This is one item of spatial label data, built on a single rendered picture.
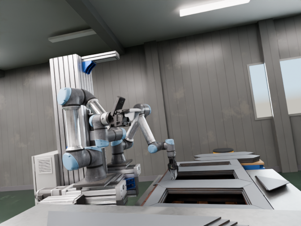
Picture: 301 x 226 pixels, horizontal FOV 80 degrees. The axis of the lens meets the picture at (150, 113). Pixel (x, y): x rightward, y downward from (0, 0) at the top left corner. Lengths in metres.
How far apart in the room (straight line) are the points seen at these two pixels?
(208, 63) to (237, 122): 1.54
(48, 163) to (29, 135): 4.32
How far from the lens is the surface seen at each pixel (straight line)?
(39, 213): 1.02
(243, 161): 2.42
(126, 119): 0.94
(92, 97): 1.32
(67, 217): 0.82
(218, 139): 4.48
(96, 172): 1.34
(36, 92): 5.89
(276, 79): 4.86
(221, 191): 1.51
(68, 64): 1.70
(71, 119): 1.25
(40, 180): 1.77
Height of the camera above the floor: 1.38
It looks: 3 degrees up
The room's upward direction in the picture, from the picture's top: 7 degrees counter-clockwise
